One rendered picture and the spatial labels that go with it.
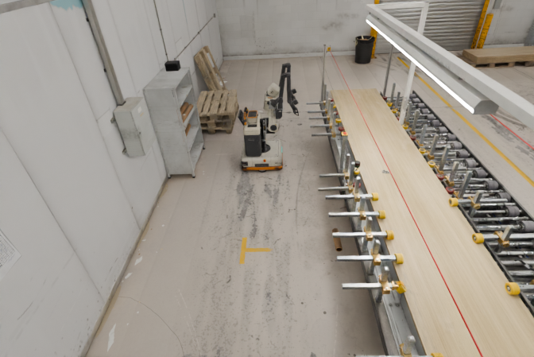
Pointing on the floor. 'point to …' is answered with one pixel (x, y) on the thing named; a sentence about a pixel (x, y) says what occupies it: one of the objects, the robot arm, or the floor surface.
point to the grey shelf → (174, 79)
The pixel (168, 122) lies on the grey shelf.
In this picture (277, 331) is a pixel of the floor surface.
